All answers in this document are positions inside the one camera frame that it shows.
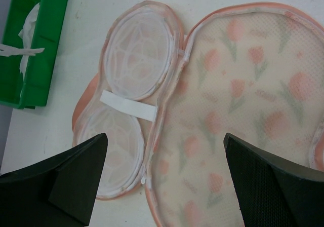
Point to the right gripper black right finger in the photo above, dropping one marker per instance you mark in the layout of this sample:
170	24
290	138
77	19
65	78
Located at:
271	190

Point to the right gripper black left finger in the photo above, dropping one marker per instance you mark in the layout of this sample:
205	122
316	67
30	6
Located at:
58	191

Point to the floral laundry bag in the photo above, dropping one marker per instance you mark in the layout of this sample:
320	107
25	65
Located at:
166	100

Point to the white bra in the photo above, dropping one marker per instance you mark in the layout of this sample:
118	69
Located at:
27	34

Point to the green plastic tray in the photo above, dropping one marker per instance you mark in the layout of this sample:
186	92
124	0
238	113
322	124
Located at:
30	89

